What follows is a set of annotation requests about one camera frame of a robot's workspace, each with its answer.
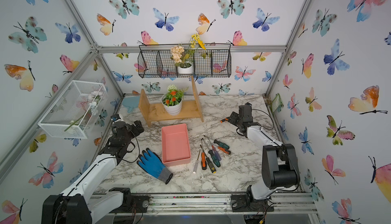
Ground small orange black screwdriver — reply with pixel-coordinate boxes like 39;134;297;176
213;117;230;125

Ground large green black screwdriver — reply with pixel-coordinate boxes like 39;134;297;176
214;140;230;150

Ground orange grey screwdriver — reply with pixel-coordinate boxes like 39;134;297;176
217;144;231;155

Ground purple clear screwdriver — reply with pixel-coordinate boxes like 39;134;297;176
205;135;222;162

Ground pink plastic storage box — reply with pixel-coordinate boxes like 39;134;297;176
161;123;191;167

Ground orange handled screwdriver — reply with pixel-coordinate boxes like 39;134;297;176
200;145;207;170

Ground black yellow screwdriver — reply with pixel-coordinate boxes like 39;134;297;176
202;139;216;174

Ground white handled screwdriver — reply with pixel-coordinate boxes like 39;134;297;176
193;150;201;174

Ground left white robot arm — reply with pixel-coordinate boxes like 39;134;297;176
41;114;144;224

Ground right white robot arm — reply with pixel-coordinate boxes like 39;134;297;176
228;103;300;211

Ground wooden desktop shelf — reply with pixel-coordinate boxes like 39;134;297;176
138;77;204;127

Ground light blue butterfly mat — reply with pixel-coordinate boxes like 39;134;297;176
122;96;140;113

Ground artificial white flower stem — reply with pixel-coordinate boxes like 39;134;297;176
64;90;104;131

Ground white pot orange flowers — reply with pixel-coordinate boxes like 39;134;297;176
161;84;185;116

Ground white pot cream flowers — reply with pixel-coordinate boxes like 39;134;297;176
171;46;194;74

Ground yellow artificial flower sprig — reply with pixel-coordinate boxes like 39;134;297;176
189;33;206;55

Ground green framed wall card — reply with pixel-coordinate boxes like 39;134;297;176
271;93;284;113

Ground white mesh wall basket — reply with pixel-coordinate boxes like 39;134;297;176
38;80;108;139

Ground black wire wall basket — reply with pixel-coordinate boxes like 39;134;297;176
137;43;232;78

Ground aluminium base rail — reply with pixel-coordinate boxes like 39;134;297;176
88;192;318;216

